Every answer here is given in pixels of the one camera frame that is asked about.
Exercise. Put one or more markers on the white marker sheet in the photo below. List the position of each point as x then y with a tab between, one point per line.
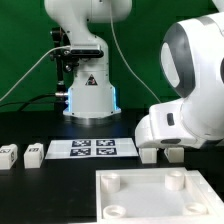
87	148

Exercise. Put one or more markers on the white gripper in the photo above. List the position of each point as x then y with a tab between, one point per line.
163	127

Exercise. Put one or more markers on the black camera stand clamp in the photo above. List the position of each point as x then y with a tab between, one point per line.
61	63

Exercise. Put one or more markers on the white square tabletop part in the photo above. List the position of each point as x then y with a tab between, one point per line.
150	196

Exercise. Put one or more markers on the white L-shaped obstacle fixture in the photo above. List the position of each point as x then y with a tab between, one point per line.
204	193

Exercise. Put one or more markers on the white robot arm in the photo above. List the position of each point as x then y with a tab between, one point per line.
191	57

